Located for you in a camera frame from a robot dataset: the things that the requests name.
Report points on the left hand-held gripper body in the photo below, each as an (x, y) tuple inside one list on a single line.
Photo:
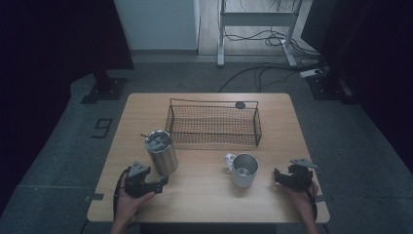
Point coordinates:
[(139, 182)]

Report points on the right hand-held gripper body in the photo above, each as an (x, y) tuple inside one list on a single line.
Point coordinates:
[(300, 175)]

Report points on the steel tumbler with lid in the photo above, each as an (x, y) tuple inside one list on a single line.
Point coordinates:
[(161, 152)]

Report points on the person's right hand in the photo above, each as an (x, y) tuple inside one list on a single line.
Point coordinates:
[(302, 200)]

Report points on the person's left hand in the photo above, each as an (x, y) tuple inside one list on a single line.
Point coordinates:
[(128, 204)]

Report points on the grey tape strip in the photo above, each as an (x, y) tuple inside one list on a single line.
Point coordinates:
[(94, 196), (322, 198)]

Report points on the black round table cap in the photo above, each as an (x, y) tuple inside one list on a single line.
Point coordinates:
[(240, 105)]

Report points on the black stand base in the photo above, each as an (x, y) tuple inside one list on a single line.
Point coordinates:
[(328, 87), (107, 89)]

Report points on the white power strip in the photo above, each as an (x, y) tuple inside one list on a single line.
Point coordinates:
[(310, 72)]

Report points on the dark curtain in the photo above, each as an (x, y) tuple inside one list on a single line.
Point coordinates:
[(48, 48), (373, 65)]

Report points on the white cabinet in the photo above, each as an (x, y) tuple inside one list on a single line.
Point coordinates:
[(159, 24)]

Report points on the white desk frame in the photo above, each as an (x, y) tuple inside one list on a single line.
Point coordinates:
[(256, 19)]

